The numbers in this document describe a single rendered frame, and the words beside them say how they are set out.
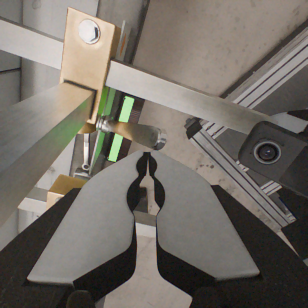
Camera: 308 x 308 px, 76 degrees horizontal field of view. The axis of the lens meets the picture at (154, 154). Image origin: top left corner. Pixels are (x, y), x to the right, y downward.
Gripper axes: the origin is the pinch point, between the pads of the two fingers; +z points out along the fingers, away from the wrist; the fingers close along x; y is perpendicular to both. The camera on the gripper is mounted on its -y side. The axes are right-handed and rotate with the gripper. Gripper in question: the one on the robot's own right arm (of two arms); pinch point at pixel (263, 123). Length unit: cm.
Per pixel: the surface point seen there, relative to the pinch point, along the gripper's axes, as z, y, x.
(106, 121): -3.2, -22.8, -6.2
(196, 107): -3.6, -12.1, -0.3
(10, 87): 17, -47, -14
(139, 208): 70, 4, -91
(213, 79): 83, 17, 0
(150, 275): 82, 44, -185
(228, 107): -3.6, -8.1, 1.0
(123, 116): 12.1, -21.2, -10.3
